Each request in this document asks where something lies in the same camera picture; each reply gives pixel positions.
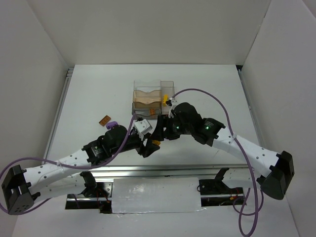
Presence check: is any grey tinted plastic bin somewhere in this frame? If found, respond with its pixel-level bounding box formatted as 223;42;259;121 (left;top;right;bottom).
132;102;161;119

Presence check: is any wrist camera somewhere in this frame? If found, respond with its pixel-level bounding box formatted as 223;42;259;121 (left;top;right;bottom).
166;97;178;118
134;119;152;139

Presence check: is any clear plastic bin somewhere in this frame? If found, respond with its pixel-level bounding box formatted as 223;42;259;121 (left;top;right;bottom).
134;80;161;93

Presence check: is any tall clear drawer bin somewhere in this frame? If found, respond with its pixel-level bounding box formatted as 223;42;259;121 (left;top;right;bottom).
161;81;175;115

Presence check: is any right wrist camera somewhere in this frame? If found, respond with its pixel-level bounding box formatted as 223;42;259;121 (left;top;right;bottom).
166;97;178;118

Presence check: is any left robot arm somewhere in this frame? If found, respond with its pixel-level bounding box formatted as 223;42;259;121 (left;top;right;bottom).
0;123;163;215

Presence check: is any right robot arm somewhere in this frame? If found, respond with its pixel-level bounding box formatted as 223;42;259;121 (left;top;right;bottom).
151;101;294;200

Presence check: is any purple lego brick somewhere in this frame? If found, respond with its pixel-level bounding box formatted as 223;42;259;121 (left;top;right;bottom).
106;121;118;130

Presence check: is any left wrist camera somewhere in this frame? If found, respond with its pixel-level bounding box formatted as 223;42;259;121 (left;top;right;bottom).
134;119;152;139

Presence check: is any orange lego plate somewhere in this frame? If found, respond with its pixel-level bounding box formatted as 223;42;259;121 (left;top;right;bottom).
99;116;111;126

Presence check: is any yellow lego brick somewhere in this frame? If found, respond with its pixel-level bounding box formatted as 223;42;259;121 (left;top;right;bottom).
162;94;168;106
152;140;160;146

